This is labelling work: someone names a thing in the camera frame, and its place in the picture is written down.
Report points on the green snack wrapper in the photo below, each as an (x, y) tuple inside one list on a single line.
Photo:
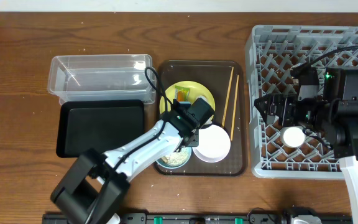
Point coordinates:
[(181, 93)]

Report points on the dark brown serving tray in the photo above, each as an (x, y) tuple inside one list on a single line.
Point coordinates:
[(214, 75)]

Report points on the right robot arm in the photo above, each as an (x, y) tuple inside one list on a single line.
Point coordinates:
[(335, 114)]

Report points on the left wooden chopstick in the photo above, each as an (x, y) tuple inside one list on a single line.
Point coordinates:
[(227, 97)]

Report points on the black plastic tray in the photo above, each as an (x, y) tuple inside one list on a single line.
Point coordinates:
[(98, 125)]

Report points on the white paper cup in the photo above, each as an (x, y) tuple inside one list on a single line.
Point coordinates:
[(292, 136)]

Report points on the grey dishwasher rack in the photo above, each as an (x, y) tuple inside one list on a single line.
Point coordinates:
[(271, 51)]

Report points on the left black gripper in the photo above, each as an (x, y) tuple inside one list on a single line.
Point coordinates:
[(192, 137)]

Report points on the yellow round plate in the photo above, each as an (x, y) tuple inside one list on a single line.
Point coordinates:
[(195, 90)]

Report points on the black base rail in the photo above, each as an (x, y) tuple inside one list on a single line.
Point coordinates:
[(255, 216)]

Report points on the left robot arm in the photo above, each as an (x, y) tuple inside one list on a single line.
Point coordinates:
[(95, 185)]

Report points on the crumpled white napkin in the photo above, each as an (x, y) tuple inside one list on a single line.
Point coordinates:
[(205, 99)]

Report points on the light blue bowl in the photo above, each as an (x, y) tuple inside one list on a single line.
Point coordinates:
[(176, 159)]

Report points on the clear plastic bin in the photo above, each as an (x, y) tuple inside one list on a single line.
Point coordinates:
[(102, 77)]

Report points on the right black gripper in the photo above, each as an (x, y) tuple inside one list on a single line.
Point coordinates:
[(288, 102)]

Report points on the pink bowl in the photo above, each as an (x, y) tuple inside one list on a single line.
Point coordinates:
[(214, 144)]

